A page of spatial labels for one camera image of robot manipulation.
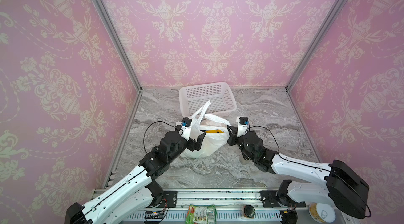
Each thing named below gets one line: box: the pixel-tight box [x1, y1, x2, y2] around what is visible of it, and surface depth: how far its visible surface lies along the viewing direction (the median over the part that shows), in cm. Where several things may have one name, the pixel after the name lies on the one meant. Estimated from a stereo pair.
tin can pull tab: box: [308, 202, 337, 223], surface depth 67 cm
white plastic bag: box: [179, 100, 231, 158], surface depth 80 cm
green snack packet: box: [185, 204, 217, 224], surface depth 70 cm
